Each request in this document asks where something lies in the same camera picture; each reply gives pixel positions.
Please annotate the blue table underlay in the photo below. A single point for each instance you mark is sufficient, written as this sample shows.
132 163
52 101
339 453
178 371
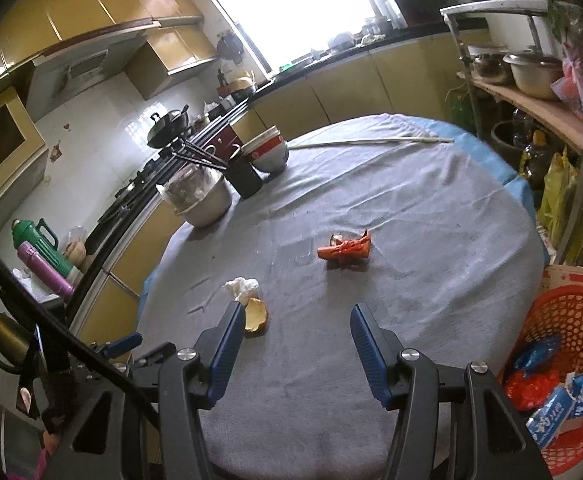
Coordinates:
484 156

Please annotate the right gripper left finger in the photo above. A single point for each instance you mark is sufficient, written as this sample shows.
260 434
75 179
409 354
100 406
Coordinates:
106 439

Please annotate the blue plastic bag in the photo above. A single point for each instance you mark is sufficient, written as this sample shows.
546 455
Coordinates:
537 353

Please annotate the steel pot on shelf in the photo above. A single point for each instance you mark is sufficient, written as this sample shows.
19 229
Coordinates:
534 73

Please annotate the small steel pot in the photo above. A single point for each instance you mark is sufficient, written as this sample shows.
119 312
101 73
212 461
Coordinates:
491 68

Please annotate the metal kitchen shelf rack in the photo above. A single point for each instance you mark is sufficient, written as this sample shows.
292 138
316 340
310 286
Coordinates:
544 107

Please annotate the red plastic basket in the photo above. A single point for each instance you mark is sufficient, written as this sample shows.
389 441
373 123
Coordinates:
529 391

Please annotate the brass kettle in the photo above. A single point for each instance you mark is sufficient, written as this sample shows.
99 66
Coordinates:
15 341

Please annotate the cardboard box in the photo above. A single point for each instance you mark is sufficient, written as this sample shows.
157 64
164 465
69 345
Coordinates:
560 283

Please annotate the grey tablecloth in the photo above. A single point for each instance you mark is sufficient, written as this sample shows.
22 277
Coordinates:
455 264

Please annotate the orange peel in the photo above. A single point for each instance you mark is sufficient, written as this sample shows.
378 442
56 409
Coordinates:
257 317

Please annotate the range hood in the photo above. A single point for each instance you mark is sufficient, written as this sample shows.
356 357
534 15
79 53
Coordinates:
62 72

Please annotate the black chopstick holder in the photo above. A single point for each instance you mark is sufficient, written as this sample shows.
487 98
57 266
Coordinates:
236 169

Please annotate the metal basin with lid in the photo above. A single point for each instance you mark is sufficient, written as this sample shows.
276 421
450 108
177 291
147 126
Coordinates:
198 194

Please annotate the pink thermos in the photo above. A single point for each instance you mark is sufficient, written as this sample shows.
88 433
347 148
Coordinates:
37 264

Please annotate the long pale stick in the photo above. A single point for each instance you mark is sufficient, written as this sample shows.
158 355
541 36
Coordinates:
372 141

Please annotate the stacked red white bowls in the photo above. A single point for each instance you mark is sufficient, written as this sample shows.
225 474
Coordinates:
267 152

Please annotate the white tissue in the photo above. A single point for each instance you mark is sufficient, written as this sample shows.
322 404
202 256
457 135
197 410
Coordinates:
243 289

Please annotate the black wok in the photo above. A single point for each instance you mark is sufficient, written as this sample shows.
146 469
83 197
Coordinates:
167 127

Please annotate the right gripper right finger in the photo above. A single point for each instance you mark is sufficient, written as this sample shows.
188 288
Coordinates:
453 423

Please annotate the pink plastic bag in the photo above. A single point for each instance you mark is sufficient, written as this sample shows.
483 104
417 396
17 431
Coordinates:
569 88

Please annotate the orange wrapper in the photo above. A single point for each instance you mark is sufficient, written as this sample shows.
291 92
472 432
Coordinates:
344 250

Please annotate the blue white milk carton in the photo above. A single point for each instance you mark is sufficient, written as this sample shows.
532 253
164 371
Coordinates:
562 412

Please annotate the microwave oven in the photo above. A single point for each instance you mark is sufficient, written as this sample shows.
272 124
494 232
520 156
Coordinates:
412 13

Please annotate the yellow plastic bag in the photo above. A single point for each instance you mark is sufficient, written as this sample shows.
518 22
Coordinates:
559 186

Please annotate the green thermos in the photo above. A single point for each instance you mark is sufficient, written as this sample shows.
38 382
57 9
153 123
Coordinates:
40 236

